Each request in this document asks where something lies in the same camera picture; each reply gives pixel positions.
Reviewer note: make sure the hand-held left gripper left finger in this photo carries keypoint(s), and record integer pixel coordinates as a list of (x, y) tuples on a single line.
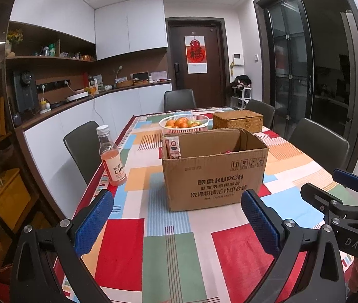
[(93, 217)]

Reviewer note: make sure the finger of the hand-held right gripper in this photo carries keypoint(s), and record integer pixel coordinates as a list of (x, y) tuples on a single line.
[(315, 192), (348, 178)]

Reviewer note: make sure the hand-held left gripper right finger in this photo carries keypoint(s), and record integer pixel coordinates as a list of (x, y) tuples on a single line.
[(258, 214)]

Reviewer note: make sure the brown cardboard box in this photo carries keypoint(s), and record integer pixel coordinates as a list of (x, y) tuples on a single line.
[(213, 183)]

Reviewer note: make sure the dark grey dining chair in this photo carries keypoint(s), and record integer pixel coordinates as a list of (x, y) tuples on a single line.
[(261, 109), (180, 99), (81, 145), (318, 142)]

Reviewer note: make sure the pink drink bottle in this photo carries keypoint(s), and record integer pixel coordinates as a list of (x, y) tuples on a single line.
[(112, 164)]

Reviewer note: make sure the colourful patchwork tablecloth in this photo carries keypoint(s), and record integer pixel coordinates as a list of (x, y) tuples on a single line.
[(166, 258)]

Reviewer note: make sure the brown wicker lidded box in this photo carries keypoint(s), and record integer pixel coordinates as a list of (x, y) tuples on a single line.
[(239, 120)]

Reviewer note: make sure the white slotted fruit basket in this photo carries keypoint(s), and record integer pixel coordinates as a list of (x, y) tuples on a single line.
[(198, 130)]

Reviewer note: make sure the pink snack carton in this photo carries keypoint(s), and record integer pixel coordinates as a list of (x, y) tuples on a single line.
[(173, 148)]

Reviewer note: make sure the white sideboard with brown top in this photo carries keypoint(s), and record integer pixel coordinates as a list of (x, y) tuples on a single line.
[(119, 107)]

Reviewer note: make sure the white shoe rack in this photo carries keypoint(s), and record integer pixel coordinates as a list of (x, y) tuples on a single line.
[(239, 101)]

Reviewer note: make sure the pile of orange and green fruit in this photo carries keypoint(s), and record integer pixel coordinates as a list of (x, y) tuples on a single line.
[(180, 122)]

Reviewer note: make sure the white flat cooker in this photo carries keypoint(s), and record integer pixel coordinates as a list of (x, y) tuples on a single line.
[(76, 96)]

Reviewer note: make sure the white bottle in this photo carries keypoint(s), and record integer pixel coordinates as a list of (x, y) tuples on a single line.
[(95, 85)]

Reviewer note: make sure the black bag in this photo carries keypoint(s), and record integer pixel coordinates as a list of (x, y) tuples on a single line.
[(241, 81)]

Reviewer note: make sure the dark glass sliding door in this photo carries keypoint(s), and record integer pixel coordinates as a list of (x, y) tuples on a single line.
[(289, 53)]

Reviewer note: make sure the dark brown door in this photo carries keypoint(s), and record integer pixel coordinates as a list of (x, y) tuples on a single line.
[(217, 79)]

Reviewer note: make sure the black water dispenser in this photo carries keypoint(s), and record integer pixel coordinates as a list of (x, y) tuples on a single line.
[(24, 91)]

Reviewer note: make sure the black box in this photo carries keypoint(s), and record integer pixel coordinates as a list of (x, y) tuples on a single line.
[(141, 77)]

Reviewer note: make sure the white gooseneck lamp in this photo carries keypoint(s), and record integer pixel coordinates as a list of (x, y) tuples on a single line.
[(119, 68)]

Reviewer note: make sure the white intercom panel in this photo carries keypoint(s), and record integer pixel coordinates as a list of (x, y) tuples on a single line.
[(237, 59)]

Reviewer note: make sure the row of shelf bottles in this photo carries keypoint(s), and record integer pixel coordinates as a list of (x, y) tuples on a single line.
[(52, 51)]

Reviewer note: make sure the yellow flowers in vase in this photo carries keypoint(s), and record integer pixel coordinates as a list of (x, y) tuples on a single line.
[(14, 36)]

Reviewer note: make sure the wall socket strip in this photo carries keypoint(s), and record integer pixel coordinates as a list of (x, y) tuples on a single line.
[(52, 84)]

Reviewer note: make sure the red and white wall calendar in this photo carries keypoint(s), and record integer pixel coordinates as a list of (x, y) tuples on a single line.
[(196, 55)]

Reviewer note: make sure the white wall cabinets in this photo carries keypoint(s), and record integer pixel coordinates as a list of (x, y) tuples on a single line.
[(128, 25)]

